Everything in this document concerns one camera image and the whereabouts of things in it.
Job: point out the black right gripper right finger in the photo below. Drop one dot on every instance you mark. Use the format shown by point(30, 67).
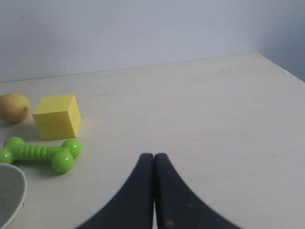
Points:
point(177, 207)

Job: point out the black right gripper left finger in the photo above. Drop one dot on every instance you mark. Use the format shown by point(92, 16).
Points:
point(132, 206)

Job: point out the green bone toy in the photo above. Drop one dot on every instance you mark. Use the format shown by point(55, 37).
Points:
point(61, 157)

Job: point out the yellow cube block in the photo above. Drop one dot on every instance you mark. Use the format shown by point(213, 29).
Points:
point(57, 117)

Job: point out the white ceramic bowl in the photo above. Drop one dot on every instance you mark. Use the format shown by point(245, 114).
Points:
point(13, 190)

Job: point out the yellow lemon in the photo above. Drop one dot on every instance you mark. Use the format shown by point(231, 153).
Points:
point(14, 107)

